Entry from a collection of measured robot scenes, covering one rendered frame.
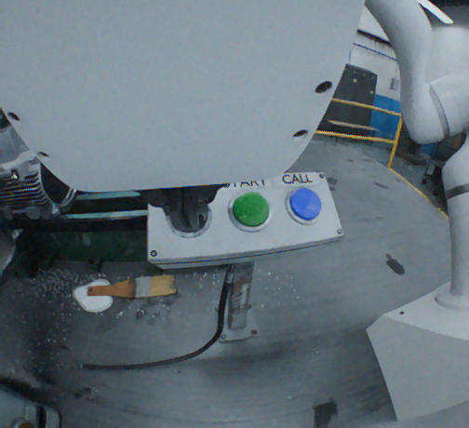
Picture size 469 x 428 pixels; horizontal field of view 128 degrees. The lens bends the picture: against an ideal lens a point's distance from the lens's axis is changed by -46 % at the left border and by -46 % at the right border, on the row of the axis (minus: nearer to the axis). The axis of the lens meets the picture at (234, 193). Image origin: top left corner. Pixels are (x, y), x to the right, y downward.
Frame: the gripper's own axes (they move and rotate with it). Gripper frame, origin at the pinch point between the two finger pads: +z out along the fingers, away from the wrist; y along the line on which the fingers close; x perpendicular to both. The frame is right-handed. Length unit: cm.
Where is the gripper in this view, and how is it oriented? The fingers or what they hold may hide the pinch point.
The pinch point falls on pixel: (185, 199)
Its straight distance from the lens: 14.2
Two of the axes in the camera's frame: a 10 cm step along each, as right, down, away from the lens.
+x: 1.3, 8.9, -4.4
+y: -9.8, 0.7, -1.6
